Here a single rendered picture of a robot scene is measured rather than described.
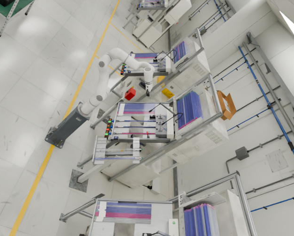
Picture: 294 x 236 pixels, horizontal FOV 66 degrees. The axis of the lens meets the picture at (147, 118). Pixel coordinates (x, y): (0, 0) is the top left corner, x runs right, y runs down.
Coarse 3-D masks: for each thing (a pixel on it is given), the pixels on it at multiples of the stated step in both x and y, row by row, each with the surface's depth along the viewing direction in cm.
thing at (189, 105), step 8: (184, 96) 289; (192, 96) 275; (184, 104) 279; (192, 104) 266; (200, 104) 275; (184, 112) 269; (192, 112) 257; (200, 112) 261; (184, 120) 261; (192, 120) 251
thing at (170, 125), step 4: (172, 108) 298; (168, 112) 292; (168, 116) 287; (172, 116) 287; (172, 120) 281; (168, 124) 277; (172, 124) 276; (168, 128) 271; (172, 128) 271; (168, 132) 267; (172, 132) 267; (168, 136) 267; (172, 136) 266
